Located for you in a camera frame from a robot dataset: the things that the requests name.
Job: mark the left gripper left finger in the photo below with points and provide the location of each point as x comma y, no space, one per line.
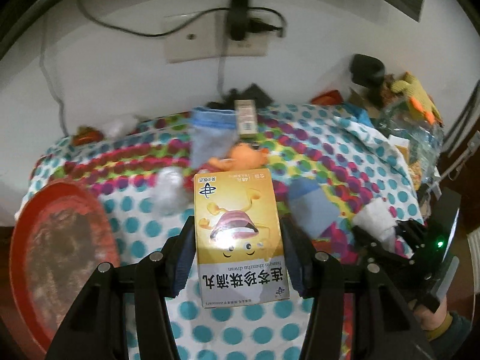
94,327

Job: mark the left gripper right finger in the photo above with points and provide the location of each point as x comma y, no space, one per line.
383,325

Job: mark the blue sock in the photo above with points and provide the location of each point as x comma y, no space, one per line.
213,132
311,209

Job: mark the yellow medicine box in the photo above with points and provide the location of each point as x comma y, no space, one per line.
240,253

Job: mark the white sock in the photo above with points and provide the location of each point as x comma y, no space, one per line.
376,220
170,195

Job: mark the tall beige QR box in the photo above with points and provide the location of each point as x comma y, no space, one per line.
246,118

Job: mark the operator hand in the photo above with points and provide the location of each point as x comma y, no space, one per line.
430,321

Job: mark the red round tray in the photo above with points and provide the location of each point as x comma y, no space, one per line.
60,237

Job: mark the polka dot bed sheet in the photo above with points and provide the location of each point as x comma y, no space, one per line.
120,200

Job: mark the clear plastic bag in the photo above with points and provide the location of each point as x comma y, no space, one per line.
425,140

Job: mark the yellow knitted dinosaur toy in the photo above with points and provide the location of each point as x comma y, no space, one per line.
419,103

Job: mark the small red wrapper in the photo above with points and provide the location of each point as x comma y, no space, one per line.
86,135

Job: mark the white crumpled tissue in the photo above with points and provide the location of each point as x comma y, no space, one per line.
119,127

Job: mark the black crumpled plastic bag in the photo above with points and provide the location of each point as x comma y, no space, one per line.
253,92

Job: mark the black power adapter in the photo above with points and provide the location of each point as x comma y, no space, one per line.
237,19

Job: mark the blue sock by wall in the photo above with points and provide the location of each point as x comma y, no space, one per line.
213,132

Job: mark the black plug with cable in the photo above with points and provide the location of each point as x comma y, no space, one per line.
256,25

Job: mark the white wall socket plate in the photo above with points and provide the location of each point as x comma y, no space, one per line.
203,39

